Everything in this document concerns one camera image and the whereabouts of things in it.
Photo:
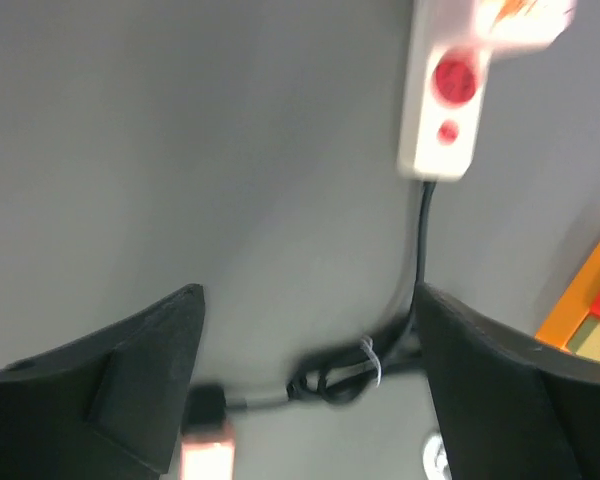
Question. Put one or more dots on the beige red power strip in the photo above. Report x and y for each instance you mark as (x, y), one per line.
(445, 81)

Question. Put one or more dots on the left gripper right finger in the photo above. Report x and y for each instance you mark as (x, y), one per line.
(508, 406)

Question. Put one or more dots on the salmon pink plug adapter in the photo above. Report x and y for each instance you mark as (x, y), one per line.
(208, 455)

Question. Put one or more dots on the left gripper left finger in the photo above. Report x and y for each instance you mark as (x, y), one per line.
(105, 406)

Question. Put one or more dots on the yellow cube charger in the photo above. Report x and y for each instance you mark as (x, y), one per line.
(586, 340)

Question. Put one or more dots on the orange power strip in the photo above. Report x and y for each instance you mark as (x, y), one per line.
(574, 305)

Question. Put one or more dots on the pink cube adapter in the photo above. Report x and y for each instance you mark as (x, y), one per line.
(520, 27)

